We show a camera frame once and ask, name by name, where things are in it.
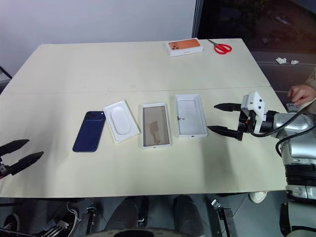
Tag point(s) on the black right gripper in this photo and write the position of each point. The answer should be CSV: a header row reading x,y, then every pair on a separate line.
x,y
247,123

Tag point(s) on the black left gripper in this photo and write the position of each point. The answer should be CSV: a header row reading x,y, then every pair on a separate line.
x,y
4,168

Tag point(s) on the white box lid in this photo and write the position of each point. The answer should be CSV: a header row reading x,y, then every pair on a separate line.
x,y
191,116

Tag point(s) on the dark blue smartphone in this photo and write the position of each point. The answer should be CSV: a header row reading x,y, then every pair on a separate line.
x,y
90,132

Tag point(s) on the white cardboard insert tray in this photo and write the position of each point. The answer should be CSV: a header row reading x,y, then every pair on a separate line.
x,y
121,121

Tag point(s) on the person forearm beige sleeve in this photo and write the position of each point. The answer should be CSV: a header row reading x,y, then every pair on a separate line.
x,y
311,80

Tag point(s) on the white box with brown card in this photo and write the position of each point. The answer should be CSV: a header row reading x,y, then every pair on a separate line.
x,y
155,123

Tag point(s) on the orange phone box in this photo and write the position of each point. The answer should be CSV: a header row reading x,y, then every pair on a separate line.
x,y
184,46

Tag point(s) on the bare person hand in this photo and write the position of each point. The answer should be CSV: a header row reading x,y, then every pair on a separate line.
x,y
303,93

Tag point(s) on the small grey plastic part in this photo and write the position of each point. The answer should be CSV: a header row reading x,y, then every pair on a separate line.
x,y
291,106

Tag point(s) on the crumpled white paper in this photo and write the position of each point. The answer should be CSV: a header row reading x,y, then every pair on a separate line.
x,y
294,62
281,60

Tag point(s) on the white shoe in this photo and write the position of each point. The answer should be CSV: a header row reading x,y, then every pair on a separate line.
x,y
257,196

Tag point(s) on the black metal table leg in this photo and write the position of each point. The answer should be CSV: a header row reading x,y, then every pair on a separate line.
x,y
87,222
224,219

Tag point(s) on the dark rounded shape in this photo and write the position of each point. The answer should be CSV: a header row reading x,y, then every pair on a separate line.
x,y
188,214

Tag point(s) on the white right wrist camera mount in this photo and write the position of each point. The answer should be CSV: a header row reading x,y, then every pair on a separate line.
x,y
257,101

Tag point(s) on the grey window frame post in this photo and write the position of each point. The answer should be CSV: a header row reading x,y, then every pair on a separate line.
x,y
197,19

